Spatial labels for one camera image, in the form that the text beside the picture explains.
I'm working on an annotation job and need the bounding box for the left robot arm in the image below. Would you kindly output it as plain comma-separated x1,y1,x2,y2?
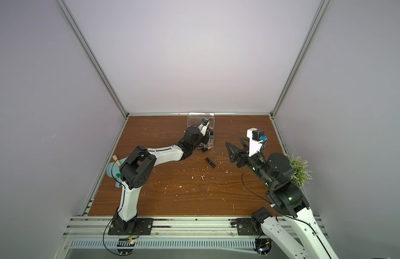
107,118,211,233

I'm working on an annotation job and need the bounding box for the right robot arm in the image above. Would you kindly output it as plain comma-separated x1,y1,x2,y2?
225,139,338,259

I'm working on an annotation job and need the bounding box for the clear acrylic lipstick organizer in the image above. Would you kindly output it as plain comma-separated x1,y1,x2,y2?
188,112,215,149

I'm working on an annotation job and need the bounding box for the green artificial plant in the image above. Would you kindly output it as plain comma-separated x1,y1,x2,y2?
287,155,312,187

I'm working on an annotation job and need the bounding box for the right controller board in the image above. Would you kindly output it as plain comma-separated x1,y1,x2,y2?
254,238,272,256

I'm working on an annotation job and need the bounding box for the controller board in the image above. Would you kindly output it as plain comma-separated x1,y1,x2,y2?
116,238,136,256
254,238,272,256

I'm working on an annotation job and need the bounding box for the teal dustpan tray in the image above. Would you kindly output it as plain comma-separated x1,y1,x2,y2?
106,155,122,188

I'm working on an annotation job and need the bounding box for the left controller board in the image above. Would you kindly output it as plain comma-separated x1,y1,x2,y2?
116,238,136,256

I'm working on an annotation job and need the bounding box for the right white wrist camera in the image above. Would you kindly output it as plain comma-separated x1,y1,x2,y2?
247,128,268,157

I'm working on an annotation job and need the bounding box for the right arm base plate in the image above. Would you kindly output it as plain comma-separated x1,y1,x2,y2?
230,218,265,236

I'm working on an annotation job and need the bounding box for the green rake wooden handle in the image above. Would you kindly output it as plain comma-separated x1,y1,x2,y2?
111,155,121,179

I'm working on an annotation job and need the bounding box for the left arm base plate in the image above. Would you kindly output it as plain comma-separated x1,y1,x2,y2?
108,216,153,236

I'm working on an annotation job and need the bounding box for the aluminium front rail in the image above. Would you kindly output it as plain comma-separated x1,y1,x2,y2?
62,215,329,240

